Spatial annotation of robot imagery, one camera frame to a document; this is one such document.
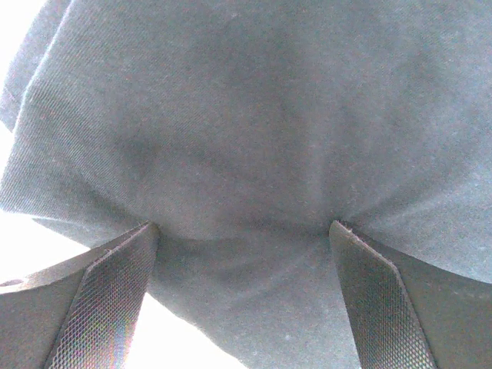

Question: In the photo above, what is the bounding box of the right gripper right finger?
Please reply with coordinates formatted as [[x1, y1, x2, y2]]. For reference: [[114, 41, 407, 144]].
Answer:
[[329, 221, 491, 368]]

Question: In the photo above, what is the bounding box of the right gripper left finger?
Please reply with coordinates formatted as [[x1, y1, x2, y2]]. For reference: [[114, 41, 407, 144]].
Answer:
[[1, 223, 159, 368]]

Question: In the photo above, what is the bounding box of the black t shirt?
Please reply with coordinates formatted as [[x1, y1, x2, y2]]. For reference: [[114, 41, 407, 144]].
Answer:
[[1, 1, 491, 368]]

